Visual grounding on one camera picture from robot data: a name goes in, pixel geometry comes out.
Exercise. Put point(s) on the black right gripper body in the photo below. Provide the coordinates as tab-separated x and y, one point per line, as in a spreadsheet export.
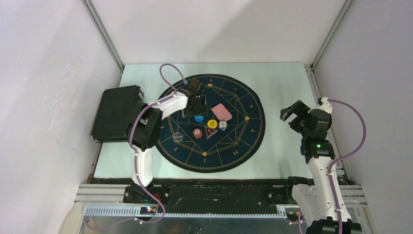
299	123

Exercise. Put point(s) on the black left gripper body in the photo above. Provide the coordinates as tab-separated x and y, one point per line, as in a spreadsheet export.
197	109

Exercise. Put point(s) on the blue small blind button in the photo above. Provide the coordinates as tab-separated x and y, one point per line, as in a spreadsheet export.
199	118

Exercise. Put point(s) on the yellow big blind button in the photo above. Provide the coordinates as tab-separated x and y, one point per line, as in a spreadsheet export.
212	123

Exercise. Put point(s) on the red poker chip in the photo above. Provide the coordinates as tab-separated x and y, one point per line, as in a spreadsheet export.
197	133

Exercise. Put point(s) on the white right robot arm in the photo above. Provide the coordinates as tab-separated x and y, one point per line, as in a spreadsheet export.
321	205

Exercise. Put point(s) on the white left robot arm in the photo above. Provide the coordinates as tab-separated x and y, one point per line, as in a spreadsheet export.
145	131

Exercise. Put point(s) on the red playing card deck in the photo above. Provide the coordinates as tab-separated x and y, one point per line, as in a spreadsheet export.
221	112

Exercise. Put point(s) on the red triangular marker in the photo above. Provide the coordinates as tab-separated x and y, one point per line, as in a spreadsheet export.
210	132

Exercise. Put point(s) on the white dealer button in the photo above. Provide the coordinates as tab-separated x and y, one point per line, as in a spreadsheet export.
222	125

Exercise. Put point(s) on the round dark poker mat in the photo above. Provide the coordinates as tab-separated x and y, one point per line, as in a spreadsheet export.
226	149

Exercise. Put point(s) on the clear round button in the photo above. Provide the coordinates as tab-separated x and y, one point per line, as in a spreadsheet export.
177	137

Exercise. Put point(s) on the black carrying case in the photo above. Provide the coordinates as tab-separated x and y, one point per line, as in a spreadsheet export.
113	116

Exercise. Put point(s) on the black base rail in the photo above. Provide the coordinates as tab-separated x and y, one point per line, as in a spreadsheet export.
198	196

